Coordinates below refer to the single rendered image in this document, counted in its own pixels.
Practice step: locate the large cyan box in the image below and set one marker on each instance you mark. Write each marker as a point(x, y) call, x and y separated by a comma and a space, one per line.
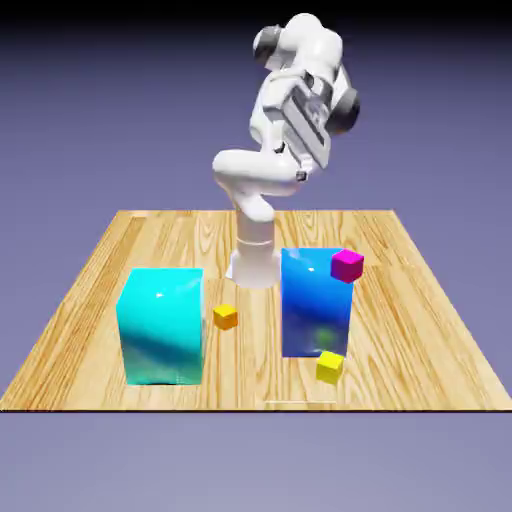
point(160, 320)

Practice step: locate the small orange cube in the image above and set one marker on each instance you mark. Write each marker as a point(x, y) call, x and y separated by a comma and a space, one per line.
point(225, 316)

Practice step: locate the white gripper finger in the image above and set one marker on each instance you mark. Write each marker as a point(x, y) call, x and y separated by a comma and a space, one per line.
point(302, 174)
point(280, 147)

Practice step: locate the small magenta cube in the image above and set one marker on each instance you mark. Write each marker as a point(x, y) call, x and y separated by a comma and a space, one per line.
point(346, 266)

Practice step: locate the small yellow cube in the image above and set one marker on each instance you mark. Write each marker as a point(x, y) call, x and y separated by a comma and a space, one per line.
point(329, 366)

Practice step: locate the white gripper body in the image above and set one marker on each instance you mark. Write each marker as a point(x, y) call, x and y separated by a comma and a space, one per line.
point(306, 134)

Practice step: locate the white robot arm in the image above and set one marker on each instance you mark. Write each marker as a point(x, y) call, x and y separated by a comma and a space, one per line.
point(256, 248)

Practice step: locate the large blue box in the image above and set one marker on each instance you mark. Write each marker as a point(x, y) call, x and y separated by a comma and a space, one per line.
point(312, 304)

